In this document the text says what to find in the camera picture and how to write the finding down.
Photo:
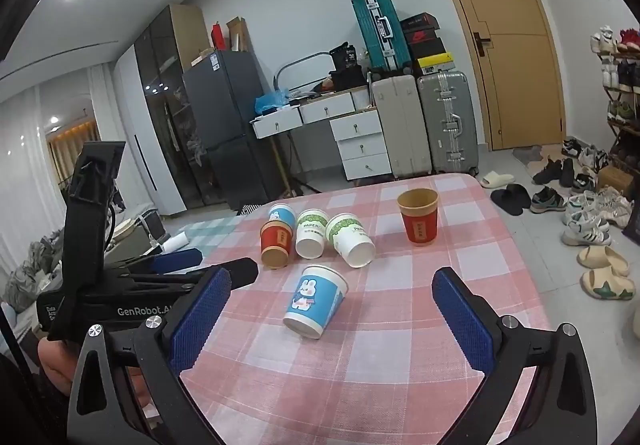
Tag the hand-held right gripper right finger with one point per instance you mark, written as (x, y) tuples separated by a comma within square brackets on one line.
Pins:
[(462, 320)]

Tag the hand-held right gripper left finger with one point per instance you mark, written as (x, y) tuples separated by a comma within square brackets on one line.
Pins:
[(200, 320)]

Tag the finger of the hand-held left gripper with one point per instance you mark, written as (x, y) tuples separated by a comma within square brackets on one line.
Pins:
[(177, 259), (242, 271)]

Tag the blue rabbit print paper cup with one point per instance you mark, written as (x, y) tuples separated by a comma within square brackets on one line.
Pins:
[(282, 214), (315, 300)]

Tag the red paper cup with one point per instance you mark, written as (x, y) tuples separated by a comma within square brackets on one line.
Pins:
[(276, 242), (419, 220)]

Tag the white green print paper cup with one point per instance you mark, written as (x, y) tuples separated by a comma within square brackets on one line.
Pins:
[(311, 235), (350, 240)]

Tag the person's left hand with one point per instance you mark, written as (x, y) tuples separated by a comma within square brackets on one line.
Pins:
[(52, 365)]

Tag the white paper roll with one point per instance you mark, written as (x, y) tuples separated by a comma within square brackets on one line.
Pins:
[(176, 241)]

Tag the green checked mat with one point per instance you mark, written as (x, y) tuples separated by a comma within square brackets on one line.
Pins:
[(210, 230)]

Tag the grey clothes pile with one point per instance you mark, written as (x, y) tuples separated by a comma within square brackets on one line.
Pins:
[(30, 270)]

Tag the pink checked tablecloth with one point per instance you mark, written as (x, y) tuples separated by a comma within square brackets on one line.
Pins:
[(390, 325)]

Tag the white curtain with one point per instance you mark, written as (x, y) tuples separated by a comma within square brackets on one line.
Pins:
[(30, 150)]

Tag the white wardrobe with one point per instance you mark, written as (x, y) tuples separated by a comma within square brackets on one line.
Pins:
[(135, 135)]

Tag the black slippers pair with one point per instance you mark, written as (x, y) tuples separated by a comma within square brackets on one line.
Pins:
[(512, 199)]

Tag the grey refrigerator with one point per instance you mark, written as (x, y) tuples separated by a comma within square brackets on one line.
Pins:
[(230, 125)]

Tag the beige slipper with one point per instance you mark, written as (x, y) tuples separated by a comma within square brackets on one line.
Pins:
[(496, 179)]

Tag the yellow foam clog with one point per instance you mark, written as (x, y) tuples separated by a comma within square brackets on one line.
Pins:
[(607, 284), (602, 259)]

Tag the dark glass door cabinet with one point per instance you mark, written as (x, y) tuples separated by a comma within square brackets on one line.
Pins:
[(167, 100)]

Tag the pile of sneakers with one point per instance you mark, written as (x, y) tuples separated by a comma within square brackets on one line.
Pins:
[(585, 215)]

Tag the blue plastic bag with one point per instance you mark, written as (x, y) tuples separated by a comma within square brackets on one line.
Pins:
[(270, 100)]

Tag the white desk with drawers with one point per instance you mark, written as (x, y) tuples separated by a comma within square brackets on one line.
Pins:
[(340, 125)]

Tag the grey doormat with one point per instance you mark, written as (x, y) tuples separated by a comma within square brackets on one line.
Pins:
[(527, 156)]

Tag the silver suitcase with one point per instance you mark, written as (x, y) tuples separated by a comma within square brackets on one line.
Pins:
[(447, 120)]

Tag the beige suitcase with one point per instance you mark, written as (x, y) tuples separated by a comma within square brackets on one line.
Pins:
[(402, 125)]

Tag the small cardboard box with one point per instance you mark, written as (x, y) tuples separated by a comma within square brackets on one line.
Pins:
[(615, 179)]

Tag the red paper bag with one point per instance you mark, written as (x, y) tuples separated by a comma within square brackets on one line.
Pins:
[(218, 36)]

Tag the brown cardboard box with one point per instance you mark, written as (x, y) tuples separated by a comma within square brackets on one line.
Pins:
[(238, 35)]

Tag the dark shoe rack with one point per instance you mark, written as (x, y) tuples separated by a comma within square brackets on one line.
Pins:
[(625, 125)]

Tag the yellow shoe box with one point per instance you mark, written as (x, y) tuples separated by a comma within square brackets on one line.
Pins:
[(435, 62)]

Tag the wooden door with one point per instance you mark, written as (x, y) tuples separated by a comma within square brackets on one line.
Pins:
[(510, 50)]

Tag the teal suitcase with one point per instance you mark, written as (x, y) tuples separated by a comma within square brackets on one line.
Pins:
[(380, 32)]

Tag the black and red shoe box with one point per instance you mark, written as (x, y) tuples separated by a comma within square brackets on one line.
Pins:
[(425, 45)]

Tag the white high-top sneakers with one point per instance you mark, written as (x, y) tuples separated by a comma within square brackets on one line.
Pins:
[(606, 39)]

